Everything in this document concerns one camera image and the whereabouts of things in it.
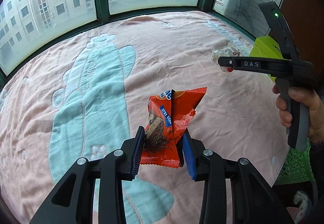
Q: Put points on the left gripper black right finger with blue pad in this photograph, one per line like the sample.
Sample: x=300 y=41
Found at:
x=253 y=200

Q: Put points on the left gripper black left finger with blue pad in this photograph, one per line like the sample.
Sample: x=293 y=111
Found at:
x=71 y=200

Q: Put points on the red snack wrapper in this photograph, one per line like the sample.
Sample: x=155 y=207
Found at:
x=169 y=114

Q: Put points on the lime green cardboard box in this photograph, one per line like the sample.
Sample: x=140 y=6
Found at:
x=266 y=47

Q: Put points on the green plastic mesh basket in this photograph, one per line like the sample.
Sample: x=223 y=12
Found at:
x=296 y=168

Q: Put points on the pink blanket teal pattern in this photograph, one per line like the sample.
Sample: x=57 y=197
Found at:
x=86 y=95

